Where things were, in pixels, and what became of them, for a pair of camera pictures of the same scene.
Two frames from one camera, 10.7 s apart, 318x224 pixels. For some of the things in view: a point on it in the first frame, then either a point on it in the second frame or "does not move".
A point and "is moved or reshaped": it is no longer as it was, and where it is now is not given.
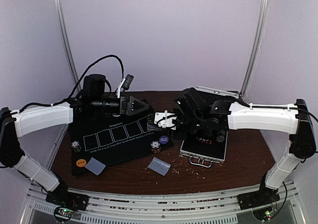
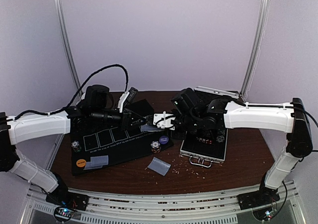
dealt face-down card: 95,166 is moved or reshaped
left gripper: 125,106 to 125,121
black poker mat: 112,139 does not move
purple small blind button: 163,139 does not move
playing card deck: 150,121 is moved or reshaped
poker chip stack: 75,145 does not move
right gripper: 179,120 does not move
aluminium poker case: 203,151 does not move
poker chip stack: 155,146 does not move
